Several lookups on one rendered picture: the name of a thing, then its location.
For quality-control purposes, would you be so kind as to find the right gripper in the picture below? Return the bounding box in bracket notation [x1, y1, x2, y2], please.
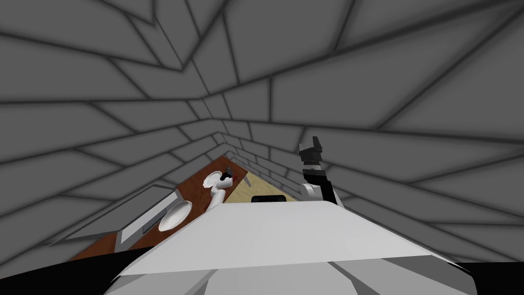
[298, 136, 324, 167]

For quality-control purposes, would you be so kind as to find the white plate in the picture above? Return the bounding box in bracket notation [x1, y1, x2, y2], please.
[158, 199, 193, 233]

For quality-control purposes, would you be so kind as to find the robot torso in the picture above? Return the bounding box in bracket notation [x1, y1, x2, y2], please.
[104, 195, 478, 295]

